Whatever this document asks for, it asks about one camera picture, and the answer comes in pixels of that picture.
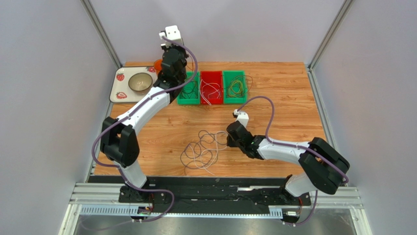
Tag red wire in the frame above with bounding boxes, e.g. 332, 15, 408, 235
185, 60, 199, 98

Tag dark purple wire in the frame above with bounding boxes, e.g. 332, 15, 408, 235
180, 129, 231, 177

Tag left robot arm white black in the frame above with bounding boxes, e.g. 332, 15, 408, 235
93, 44, 195, 198

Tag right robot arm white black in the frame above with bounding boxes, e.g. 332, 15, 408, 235
226, 121, 350, 197

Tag orange mug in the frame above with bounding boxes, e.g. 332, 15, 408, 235
153, 59, 162, 75

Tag left green bin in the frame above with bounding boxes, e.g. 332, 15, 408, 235
177, 72, 200, 105

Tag green bin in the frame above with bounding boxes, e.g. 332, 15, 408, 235
223, 70, 248, 104
177, 72, 200, 105

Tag beige ceramic bowl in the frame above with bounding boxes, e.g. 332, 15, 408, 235
128, 72, 153, 94

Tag red bin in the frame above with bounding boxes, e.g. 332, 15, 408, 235
199, 71, 224, 105

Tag right green bin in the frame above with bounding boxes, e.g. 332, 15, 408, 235
223, 70, 248, 104

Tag strawberry pattern tray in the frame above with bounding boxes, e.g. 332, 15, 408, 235
109, 66, 157, 103

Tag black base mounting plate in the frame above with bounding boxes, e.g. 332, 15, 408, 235
118, 177, 312, 214

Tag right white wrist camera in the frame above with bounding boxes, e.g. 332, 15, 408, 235
233, 109, 249, 127

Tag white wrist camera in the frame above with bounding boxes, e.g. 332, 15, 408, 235
233, 109, 249, 127
159, 25, 184, 47

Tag black wires in bin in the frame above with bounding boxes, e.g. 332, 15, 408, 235
180, 78, 199, 100

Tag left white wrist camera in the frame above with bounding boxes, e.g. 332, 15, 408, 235
159, 25, 184, 47

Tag yellow green wires in bin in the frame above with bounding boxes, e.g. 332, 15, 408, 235
227, 74, 254, 99

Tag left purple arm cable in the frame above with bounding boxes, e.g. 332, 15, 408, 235
91, 36, 199, 226

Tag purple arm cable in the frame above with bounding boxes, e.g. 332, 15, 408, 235
91, 36, 199, 226
237, 95, 349, 227

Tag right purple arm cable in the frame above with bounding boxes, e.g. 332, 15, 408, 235
237, 95, 349, 227

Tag aluminium frame rail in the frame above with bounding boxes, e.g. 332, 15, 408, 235
59, 176, 372, 235

